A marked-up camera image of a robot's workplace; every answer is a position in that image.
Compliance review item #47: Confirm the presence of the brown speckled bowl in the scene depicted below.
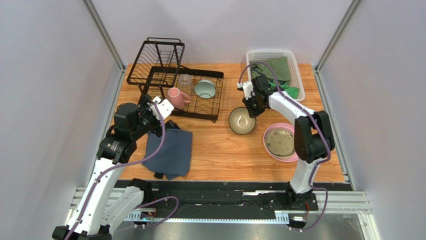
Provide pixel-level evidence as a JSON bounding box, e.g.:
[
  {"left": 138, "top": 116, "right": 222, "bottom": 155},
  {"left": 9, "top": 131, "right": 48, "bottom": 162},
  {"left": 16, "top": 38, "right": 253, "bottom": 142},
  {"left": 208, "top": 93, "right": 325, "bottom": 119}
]
[{"left": 228, "top": 107, "right": 257, "bottom": 135}]

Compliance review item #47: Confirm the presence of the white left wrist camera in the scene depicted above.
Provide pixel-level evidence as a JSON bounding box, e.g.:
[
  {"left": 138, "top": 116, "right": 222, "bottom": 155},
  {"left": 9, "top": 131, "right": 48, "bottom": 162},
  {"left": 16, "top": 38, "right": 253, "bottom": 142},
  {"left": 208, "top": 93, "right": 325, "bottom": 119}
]
[{"left": 150, "top": 96, "right": 174, "bottom": 121}]

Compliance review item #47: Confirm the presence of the clear glass plate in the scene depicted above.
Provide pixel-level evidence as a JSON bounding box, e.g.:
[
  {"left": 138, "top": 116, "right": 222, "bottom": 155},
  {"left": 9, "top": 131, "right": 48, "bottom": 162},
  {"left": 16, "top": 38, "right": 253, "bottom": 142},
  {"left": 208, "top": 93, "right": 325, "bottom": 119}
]
[{"left": 264, "top": 127, "right": 296, "bottom": 159}]

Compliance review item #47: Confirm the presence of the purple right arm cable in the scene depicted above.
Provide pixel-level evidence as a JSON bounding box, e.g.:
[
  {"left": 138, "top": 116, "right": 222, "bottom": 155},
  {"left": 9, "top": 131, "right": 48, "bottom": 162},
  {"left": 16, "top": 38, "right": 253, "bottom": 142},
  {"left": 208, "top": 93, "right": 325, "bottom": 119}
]
[{"left": 237, "top": 61, "right": 333, "bottom": 233}]

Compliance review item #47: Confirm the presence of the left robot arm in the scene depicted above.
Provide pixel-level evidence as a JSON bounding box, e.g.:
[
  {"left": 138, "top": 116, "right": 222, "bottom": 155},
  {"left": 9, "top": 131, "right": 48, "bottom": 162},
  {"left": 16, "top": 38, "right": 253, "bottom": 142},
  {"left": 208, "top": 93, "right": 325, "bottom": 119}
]
[{"left": 52, "top": 95, "right": 174, "bottom": 240}]

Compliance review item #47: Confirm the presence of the black wire dish rack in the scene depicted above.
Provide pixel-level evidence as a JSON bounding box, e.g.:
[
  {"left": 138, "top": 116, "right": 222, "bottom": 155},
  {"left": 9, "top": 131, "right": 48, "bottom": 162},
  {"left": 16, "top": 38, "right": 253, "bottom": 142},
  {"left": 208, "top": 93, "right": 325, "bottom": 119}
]
[{"left": 126, "top": 37, "right": 224, "bottom": 122}]

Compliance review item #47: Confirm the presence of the white plastic basket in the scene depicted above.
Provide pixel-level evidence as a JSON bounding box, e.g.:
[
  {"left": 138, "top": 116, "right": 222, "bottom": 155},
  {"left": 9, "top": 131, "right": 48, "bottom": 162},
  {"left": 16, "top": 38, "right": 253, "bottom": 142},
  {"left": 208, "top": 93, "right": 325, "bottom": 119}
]
[{"left": 246, "top": 49, "right": 306, "bottom": 102}]

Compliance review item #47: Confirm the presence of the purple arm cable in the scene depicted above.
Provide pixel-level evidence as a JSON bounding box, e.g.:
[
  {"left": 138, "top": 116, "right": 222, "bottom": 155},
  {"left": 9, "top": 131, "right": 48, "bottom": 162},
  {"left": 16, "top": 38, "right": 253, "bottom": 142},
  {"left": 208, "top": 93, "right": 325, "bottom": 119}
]
[
  {"left": 63, "top": 101, "right": 180, "bottom": 240},
  {"left": 237, "top": 61, "right": 333, "bottom": 233}
]

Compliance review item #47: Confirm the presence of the aluminium front rail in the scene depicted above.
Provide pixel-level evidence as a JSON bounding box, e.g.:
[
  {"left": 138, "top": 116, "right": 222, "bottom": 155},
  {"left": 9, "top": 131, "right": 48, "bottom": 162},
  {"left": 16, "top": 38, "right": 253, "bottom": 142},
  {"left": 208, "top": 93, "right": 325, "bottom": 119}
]
[{"left": 68, "top": 186, "right": 374, "bottom": 225}]

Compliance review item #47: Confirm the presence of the aluminium frame post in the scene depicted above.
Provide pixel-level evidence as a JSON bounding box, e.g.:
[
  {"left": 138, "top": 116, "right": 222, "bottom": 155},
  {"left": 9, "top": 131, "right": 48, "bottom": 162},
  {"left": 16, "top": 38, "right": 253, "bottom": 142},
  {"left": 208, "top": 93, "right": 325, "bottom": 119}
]
[
  {"left": 82, "top": 0, "right": 126, "bottom": 72},
  {"left": 315, "top": 0, "right": 363, "bottom": 73}
]

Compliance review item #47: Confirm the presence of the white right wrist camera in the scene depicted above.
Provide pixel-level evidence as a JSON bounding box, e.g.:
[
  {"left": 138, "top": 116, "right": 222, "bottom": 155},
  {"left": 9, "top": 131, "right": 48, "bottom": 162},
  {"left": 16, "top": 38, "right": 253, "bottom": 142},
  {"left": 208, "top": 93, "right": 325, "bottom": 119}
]
[{"left": 236, "top": 81, "right": 253, "bottom": 100}]

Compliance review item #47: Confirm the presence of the aluminium frame post left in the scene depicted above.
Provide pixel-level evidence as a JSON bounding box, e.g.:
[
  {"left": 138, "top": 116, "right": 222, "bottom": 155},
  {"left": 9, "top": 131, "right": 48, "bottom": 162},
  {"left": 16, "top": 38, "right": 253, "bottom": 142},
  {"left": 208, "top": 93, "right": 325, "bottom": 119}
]
[{"left": 82, "top": 0, "right": 126, "bottom": 72}]

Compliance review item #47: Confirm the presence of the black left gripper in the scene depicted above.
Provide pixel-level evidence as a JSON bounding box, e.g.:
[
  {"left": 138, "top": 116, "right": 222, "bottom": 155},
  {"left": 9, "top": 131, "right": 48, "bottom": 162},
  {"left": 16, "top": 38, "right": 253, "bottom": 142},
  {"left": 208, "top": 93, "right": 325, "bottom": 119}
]
[{"left": 130, "top": 95, "right": 174, "bottom": 140}]

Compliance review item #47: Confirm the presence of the light blue ribbed bowl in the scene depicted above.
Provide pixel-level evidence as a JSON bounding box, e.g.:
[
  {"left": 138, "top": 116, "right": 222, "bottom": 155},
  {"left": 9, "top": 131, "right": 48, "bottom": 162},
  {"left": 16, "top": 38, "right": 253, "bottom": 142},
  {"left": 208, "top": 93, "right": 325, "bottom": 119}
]
[{"left": 194, "top": 79, "right": 216, "bottom": 99}]

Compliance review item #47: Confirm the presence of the bright green cloth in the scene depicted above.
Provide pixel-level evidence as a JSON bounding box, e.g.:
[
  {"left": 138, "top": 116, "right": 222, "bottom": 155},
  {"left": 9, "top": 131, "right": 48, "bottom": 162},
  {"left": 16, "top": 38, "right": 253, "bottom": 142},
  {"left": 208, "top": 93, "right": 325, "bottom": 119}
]
[{"left": 279, "top": 84, "right": 300, "bottom": 99}]

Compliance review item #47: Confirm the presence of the dark blue cloth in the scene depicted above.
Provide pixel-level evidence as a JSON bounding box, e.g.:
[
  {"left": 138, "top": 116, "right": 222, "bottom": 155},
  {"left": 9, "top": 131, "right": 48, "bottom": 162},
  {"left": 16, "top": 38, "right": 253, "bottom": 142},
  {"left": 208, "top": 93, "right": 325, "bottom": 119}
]
[{"left": 141, "top": 127, "right": 193, "bottom": 181}]

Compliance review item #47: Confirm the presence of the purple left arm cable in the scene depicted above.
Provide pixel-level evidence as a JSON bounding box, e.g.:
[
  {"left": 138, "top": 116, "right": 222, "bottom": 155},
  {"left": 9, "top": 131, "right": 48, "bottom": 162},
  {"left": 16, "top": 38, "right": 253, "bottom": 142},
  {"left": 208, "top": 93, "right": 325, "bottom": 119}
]
[{"left": 63, "top": 101, "right": 180, "bottom": 240}]

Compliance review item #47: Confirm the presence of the large pink plate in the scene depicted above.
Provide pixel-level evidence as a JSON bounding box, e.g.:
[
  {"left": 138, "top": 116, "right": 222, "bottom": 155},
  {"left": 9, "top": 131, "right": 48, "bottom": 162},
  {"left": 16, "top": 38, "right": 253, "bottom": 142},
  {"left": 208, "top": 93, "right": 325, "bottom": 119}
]
[{"left": 262, "top": 122, "right": 300, "bottom": 163}]

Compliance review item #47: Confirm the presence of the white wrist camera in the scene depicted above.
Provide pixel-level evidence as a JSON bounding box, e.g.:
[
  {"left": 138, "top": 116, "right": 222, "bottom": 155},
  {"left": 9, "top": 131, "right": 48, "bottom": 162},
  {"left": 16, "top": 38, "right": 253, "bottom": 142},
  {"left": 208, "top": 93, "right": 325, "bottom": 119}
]
[
  {"left": 236, "top": 81, "right": 253, "bottom": 100},
  {"left": 150, "top": 96, "right": 174, "bottom": 121}
]

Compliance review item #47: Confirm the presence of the aluminium frame post right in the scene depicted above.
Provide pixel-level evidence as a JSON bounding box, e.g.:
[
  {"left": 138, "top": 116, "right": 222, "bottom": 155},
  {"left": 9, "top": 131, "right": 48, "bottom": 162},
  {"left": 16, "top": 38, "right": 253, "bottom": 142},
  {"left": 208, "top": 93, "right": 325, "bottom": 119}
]
[{"left": 315, "top": 0, "right": 363, "bottom": 73}]

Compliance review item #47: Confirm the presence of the clear drinking glass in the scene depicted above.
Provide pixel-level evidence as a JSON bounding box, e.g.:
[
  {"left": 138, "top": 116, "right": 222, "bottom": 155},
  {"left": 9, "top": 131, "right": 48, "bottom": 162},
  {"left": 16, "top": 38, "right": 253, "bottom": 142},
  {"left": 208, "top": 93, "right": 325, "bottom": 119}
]
[{"left": 177, "top": 74, "right": 194, "bottom": 95}]

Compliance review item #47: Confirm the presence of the pink mug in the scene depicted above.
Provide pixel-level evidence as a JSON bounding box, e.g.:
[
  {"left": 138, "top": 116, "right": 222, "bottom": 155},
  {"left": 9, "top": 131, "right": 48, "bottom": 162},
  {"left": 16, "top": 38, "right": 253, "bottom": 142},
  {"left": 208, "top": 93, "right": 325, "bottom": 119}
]
[{"left": 166, "top": 87, "right": 191, "bottom": 110}]

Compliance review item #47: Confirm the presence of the olive green cloth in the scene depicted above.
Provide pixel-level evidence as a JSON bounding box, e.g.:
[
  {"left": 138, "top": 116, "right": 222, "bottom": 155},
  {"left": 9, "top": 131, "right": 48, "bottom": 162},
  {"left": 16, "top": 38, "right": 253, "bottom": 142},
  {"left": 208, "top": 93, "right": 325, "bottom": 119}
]
[{"left": 250, "top": 56, "right": 292, "bottom": 85}]

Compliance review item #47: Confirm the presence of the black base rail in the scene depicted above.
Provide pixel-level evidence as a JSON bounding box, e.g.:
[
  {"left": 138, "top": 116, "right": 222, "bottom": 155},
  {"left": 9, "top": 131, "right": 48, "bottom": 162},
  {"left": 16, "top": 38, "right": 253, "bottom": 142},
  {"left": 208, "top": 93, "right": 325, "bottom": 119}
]
[{"left": 113, "top": 179, "right": 354, "bottom": 221}]

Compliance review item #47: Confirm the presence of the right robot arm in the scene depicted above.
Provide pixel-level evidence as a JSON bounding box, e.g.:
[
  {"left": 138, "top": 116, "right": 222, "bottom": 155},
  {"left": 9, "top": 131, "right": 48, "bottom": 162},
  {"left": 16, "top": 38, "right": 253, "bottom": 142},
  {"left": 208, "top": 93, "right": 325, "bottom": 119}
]
[{"left": 237, "top": 76, "right": 335, "bottom": 209}]

